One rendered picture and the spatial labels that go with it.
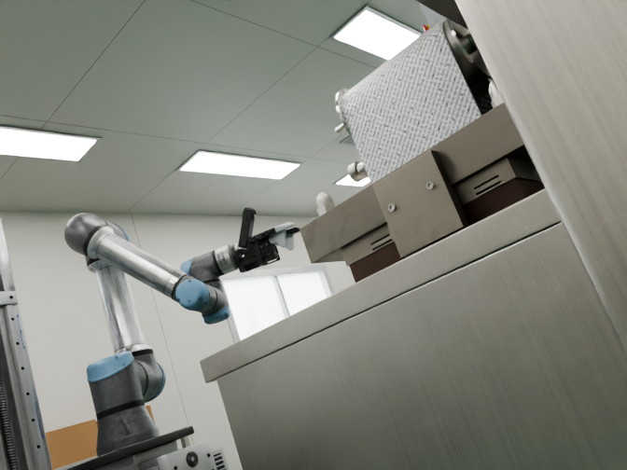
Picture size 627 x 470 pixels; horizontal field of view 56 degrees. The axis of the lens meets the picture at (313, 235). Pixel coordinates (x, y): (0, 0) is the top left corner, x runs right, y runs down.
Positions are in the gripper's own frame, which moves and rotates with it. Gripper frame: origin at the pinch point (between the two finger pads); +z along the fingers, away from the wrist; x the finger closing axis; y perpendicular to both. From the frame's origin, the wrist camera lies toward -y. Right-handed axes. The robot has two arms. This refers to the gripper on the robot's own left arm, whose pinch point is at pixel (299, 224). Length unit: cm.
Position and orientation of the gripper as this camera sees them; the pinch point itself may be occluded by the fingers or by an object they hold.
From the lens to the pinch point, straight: 163.7
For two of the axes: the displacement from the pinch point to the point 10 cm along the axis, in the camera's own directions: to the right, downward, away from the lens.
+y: 3.4, 9.3, -1.3
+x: -1.1, -0.9, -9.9
